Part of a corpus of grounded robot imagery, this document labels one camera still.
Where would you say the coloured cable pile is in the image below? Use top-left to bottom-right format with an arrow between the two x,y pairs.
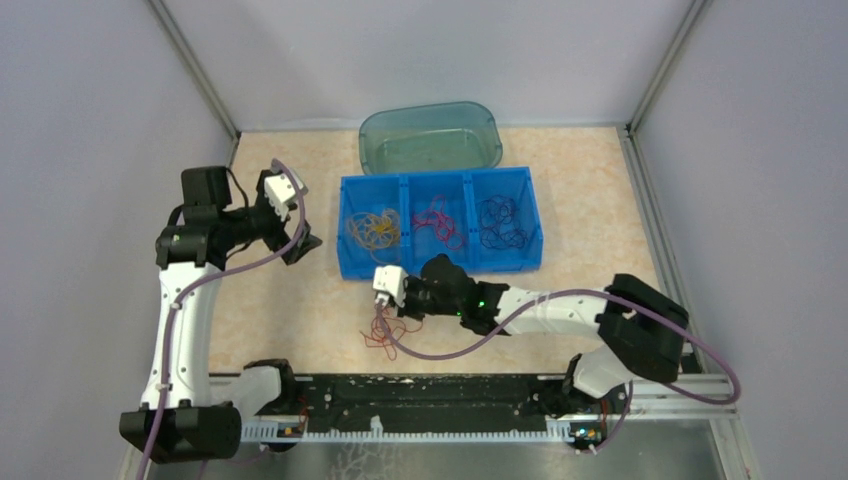
359,311 -> 425,362

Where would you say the grey beige cable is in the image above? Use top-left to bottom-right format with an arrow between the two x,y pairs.
345,208 -> 403,266

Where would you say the red cable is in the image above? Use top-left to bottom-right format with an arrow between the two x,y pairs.
411,193 -> 466,253

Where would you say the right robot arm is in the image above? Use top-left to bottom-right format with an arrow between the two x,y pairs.
372,254 -> 689,412

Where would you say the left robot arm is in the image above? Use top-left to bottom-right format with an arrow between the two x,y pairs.
119,160 -> 322,465

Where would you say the blue three-compartment bin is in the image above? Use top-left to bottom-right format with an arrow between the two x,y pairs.
336,167 -> 544,280

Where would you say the teal translucent plastic tub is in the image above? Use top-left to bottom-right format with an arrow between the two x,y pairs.
358,101 -> 504,175

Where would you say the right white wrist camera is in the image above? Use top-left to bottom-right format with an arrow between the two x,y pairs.
372,265 -> 408,307

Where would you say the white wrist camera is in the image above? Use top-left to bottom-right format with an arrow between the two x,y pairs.
260,170 -> 309,221
372,265 -> 408,307

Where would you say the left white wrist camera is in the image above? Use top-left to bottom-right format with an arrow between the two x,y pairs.
260,170 -> 309,221

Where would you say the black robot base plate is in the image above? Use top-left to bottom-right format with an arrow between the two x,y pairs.
236,372 -> 631,437

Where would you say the white slotted cable duct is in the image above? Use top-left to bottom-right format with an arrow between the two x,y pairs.
240,421 -> 575,444

